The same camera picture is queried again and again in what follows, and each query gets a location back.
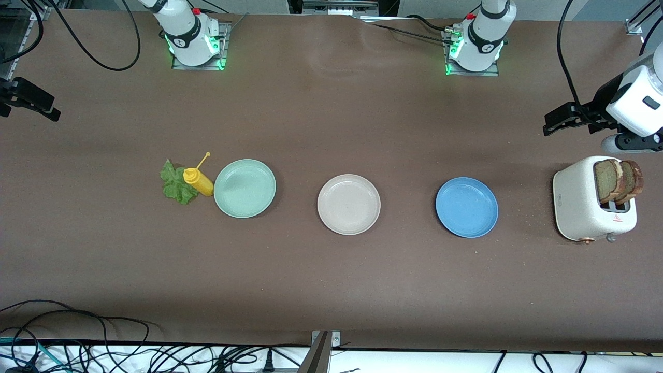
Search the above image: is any white toaster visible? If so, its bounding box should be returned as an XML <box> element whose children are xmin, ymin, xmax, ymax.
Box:
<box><xmin>552</xmin><ymin>155</ymin><xmax>638</xmax><ymax>244</ymax></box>

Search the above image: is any teal cable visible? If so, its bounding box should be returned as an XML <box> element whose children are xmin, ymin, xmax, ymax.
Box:
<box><xmin>0</xmin><ymin>337</ymin><xmax>70</xmax><ymax>372</ymax></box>

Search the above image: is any beige plate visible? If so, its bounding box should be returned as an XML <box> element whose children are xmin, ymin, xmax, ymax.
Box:
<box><xmin>317</xmin><ymin>174</ymin><xmax>381</xmax><ymax>236</ymax></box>

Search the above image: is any brown bread slice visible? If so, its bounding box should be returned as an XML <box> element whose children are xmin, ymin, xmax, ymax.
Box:
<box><xmin>616</xmin><ymin>160</ymin><xmax>644</xmax><ymax>205</ymax></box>
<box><xmin>594</xmin><ymin>159</ymin><xmax>625</xmax><ymax>204</ymax></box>

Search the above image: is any aluminium frame profile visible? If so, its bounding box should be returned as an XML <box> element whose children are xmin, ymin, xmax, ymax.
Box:
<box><xmin>0</xmin><ymin>0</ymin><xmax>52</xmax><ymax>78</ymax></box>
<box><xmin>624</xmin><ymin>0</ymin><xmax>663</xmax><ymax>36</ymax></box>

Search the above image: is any grey metal bar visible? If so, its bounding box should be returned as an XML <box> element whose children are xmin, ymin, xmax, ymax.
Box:
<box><xmin>296</xmin><ymin>332</ymin><xmax>333</xmax><ymax>373</ymax></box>

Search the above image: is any mint green plate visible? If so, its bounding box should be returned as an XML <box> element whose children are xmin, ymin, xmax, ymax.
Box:
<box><xmin>213</xmin><ymin>159</ymin><xmax>277</xmax><ymax>219</ymax></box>

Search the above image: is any green lettuce leaf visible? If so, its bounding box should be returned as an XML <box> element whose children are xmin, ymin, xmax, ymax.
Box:
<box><xmin>160</xmin><ymin>159</ymin><xmax>200</xmax><ymax>206</ymax></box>

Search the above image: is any yellow mustard squeeze bottle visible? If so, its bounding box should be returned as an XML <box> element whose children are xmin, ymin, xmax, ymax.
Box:
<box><xmin>183</xmin><ymin>152</ymin><xmax>214</xmax><ymax>197</ymax></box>

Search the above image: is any blue plate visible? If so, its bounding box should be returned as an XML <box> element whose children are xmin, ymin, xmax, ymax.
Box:
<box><xmin>435</xmin><ymin>177</ymin><xmax>499</xmax><ymax>239</ymax></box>

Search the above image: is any black base cable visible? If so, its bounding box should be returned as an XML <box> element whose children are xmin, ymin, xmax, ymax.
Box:
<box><xmin>357</xmin><ymin>15</ymin><xmax>456</xmax><ymax>45</ymax></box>

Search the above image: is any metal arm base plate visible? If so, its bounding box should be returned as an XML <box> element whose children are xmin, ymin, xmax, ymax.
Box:
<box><xmin>442</xmin><ymin>28</ymin><xmax>500</xmax><ymax>77</ymax></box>
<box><xmin>172</xmin><ymin>22</ymin><xmax>231</xmax><ymax>71</ymax></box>

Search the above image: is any small aluminium bracket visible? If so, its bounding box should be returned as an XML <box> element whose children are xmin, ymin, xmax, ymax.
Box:
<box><xmin>311</xmin><ymin>330</ymin><xmax>341</xmax><ymax>349</ymax></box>

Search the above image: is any grey metal rail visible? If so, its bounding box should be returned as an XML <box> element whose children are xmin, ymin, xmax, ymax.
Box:
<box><xmin>302</xmin><ymin>0</ymin><xmax>380</xmax><ymax>13</ymax></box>

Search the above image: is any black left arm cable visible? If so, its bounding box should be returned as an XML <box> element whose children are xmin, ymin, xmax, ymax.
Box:
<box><xmin>557</xmin><ymin>0</ymin><xmax>663</xmax><ymax>130</ymax></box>

